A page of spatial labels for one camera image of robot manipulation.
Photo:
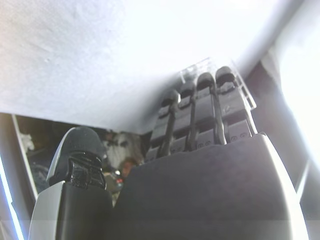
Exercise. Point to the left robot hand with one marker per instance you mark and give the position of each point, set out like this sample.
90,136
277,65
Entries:
200,195

